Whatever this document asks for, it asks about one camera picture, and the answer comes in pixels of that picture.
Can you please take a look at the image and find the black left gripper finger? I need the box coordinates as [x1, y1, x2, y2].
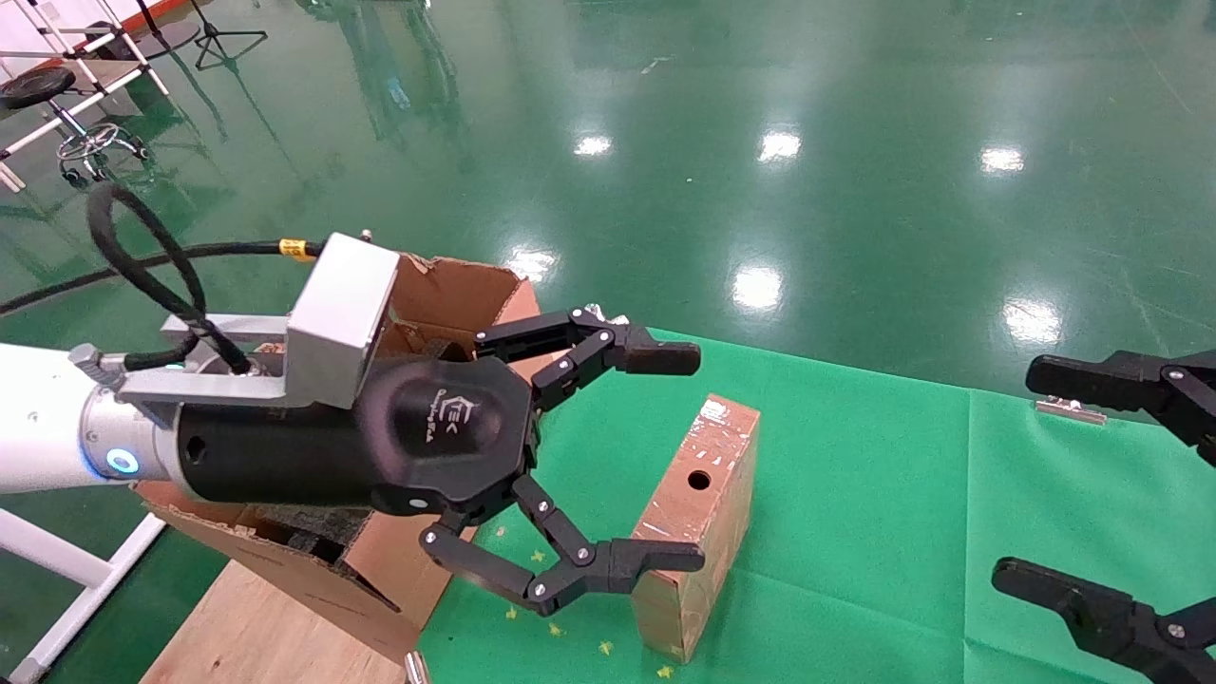
[473, 306, 702, 411]
[420, 475, 706, 617]

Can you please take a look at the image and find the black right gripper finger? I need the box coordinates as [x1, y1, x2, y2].
[991, 558, 1216, 684]
[1026, 350, 1216, 466]

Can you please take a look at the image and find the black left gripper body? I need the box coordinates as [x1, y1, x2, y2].
[176, 356, 542, 519]

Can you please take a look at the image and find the small taped cardboard box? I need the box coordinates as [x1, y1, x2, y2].
[630, 394, 761, 663]

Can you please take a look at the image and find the large open cardboard carton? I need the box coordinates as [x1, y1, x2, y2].
[133, 252, 542, 666]

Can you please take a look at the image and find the black foam block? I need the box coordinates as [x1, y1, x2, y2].
[418, 334, 476, 364]
[255, 503, 373, 563]

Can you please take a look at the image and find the green cloth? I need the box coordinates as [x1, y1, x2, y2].
[418, 328, 1216, 684]

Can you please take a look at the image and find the wooden board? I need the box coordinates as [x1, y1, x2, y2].
[141, 560, 419, 684]

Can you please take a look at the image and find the black tripod stand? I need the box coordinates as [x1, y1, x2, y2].
[185, 0, 269, 72]

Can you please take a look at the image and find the white tube rack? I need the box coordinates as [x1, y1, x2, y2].
[0, 0, 172, 191]

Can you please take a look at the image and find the black round stand base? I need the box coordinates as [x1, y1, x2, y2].
[84, 0, 202, 60]

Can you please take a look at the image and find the black round stool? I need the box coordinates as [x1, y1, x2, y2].
[0, 65, 151, 186]

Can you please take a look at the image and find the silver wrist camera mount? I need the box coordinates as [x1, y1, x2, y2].
[119, 233, 400, 428]

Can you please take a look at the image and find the black braided cable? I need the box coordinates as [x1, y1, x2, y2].
[0, 182, 329, 376]

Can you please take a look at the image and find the white metal frame leg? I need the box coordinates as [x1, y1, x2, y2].
[0, 508, 167, 684]

